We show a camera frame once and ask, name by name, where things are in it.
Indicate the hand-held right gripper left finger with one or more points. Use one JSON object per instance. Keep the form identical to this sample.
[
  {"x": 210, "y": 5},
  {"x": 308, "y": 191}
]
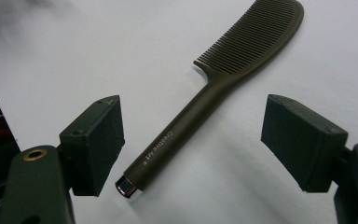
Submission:
[{"x": 93, "y": 146}]

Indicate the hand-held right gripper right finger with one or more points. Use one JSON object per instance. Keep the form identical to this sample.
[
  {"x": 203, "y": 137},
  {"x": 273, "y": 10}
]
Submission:
[{"x": 301, "y": 146}]

